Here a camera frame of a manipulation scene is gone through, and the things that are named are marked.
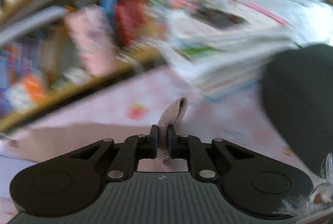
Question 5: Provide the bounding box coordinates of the purple and pink sweater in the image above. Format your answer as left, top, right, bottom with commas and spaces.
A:
5, 97, 188, 178

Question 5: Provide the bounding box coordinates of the white fluffy charm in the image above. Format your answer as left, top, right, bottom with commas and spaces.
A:
275, 152, 332, 223

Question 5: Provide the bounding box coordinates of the orange white box upper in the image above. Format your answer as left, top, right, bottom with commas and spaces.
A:
7, 75, 48, 110

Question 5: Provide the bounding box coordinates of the black chair back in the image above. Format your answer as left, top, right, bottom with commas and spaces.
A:
261, 44, 332, 175

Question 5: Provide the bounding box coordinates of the pink checkered table mat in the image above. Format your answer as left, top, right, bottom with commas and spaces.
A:
0, 64, 323, 224

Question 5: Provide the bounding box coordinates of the stack of magazines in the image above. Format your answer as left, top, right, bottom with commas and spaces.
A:
158, 3, 299, 94

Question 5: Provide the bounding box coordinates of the pink cartoon cup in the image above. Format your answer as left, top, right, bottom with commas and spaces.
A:
64, 4, 117, 77

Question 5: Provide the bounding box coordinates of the wooden bookshelf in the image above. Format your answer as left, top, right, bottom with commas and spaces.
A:
0, 0, 198, 133

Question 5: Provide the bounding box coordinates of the white laptop tablet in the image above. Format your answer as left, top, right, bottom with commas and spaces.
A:
0, 6, 68, 47

